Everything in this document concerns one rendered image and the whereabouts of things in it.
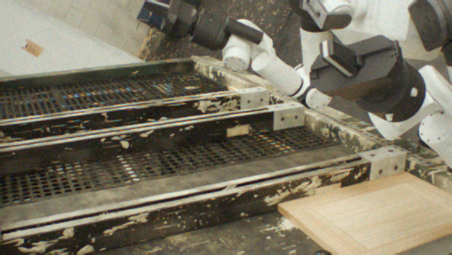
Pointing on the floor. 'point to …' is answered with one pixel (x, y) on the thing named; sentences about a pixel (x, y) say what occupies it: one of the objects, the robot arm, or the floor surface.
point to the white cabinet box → (49, 43)
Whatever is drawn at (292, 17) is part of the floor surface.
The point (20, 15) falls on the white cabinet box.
